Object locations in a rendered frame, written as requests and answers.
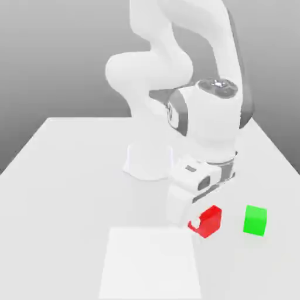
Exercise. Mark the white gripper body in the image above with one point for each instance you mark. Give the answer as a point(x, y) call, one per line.
point(178, 204)

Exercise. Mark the small red cube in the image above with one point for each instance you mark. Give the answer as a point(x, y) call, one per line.
point(211, 222)

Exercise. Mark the small green cube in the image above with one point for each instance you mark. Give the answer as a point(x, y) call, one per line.
point(255, 220)

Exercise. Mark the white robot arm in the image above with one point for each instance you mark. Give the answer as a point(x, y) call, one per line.
point(206, 121)

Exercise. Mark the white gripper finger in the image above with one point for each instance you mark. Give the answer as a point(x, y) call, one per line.
point(196, 222)

